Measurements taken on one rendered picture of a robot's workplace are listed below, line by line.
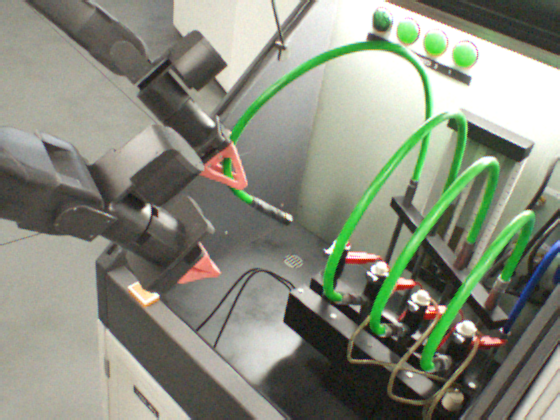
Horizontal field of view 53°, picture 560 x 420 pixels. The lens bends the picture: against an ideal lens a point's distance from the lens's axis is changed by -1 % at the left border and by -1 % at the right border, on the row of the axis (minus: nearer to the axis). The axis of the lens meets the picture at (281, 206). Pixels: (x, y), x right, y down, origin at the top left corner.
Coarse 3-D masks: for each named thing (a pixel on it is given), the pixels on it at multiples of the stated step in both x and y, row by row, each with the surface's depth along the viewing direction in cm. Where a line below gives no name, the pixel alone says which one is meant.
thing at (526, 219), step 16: (512, 224) 69; (528, 224) 75; (496, 240) 68; (496, 256) 67; (512, 256) 82; (480, 272) 67; (512, 272) 83; (464, 288) 67; (496, 288) 85; (496, 304) 87; (448, 320) 67; (432, 336) 69; (432, 352) 69; (432, 368) 75
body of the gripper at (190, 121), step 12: (180, 108) 79; (192, 108) 80; (168, 120) 79; (180, 120) 79; (192, 120) 80; (204, 120) 81; (216, 120) 84; (180, 132) 80; (192, 132) 80; (204, 132) 81; (216, 132) 79; (192, 144) 81; (204, 144) 79; (216, 144) 79
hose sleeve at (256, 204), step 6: (246, 204) 92; (252, 204) 91; (258, 204) 92; (264, 204) 93; (258, 210) 93; (264, 210) 93; (270, 210) 94; (276, 210) 95; (270, 216) 95; (276, 216) 95; (282, 216) 96
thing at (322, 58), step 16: (336, 48) 81; (352, 48) 81; (368, 48) 82; (384, 48) 83; (400, 48) 85; (304, 64) 80; (320, 64) 81; (416, 64) 88; (288, 80) 80; (272, 96) 81; (432, 96) 93; (256, 112) 81; (432, 112) 95; (240, 128) 82; (224, 160) 84; (416, 176) 103; (240, 192) 89
